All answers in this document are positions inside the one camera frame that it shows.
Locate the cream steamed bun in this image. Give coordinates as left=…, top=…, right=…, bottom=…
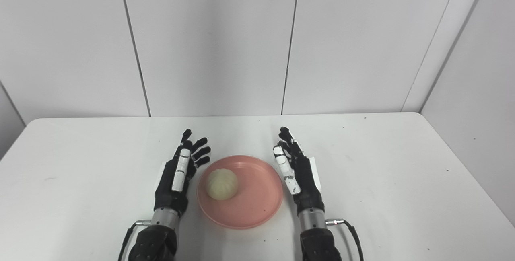
left=206, top=168, right=239, bottom=201

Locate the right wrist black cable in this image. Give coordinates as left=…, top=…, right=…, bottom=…
left=325, top=218, right=365, bottom=261

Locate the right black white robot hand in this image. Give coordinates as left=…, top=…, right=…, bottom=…
left=273, top=127, right=325, bottom=216

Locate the pink round plate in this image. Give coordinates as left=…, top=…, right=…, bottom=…
left=197, top=155, right=284, bottom=230

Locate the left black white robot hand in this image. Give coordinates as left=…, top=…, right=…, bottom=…
left=154, top=129, right=212, bottom=218

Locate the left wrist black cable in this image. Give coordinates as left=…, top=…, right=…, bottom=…
left=117, top=220, right=152, bottom=261

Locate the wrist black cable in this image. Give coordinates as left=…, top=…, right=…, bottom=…
left=117, top=220, right=152, bottom=261
left=325, top=218, right=365, bottom=261

